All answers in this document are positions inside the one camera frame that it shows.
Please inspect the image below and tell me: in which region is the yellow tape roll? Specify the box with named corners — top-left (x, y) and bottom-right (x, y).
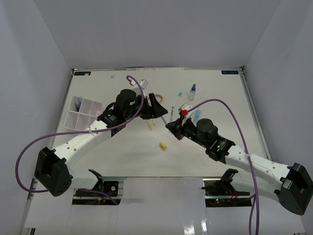
top-left (155, 94), bottom-right (163, 104)

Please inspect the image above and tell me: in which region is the white pen teal cap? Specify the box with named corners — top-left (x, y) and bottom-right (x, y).
top-left (172, 92), bottom-right (182, 109)

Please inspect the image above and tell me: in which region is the pale yellow pen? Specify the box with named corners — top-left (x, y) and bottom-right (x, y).
top-left (146, 120), bottom-right (152, 131)

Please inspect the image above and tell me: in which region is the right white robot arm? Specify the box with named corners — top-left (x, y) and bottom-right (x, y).
top-left (165, 118), bottom-right (313, 215)

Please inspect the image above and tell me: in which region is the grey silver pen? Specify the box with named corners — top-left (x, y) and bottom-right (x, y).
top-left (169, 108), bottom-right (174, 122)

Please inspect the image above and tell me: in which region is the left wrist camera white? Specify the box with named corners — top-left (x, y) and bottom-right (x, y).
top-left (130, 79), bottom-right (149, 90)

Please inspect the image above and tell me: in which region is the clear spray bottle blue cap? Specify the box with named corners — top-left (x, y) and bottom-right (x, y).
top-left (188, 84), bottom-right (196, 101)

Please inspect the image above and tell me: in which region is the small yellow cylinder eraser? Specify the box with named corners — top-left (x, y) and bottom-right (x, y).
top-left (159, 142), bottom-right (167, 150)

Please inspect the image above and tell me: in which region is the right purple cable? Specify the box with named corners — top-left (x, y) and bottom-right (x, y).
top-left (185, 98), bottom-right (260, 235)

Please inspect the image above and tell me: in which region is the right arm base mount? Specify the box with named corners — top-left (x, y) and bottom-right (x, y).
top-left (202, 169), bottom-right (252, 208)

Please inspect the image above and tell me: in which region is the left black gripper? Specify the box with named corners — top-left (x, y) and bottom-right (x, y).
top-left (125, 94), bottom-right (168, 120)

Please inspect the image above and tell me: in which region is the dark blue pen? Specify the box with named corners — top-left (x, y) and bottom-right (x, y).
top-left (75, 97), bottom-right (82, 111)

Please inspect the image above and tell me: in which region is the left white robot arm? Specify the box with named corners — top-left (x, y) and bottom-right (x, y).
top-left (35, 89), bottom-right (168, 197)

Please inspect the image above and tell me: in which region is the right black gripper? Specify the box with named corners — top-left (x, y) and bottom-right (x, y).
top-left (166, 116), bottom-right (208, 149)

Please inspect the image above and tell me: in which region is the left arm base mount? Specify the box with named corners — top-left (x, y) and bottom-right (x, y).
top-left (72, 169), bottom-right (122, 206)

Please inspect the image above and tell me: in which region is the white compartment organizer box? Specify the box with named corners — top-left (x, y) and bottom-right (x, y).
top-left (64, 96), bottom-right (104, 131)

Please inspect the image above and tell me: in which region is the light blue eraser case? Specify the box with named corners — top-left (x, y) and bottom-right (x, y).
top-left (192, 109), bottom-right (201, 125)

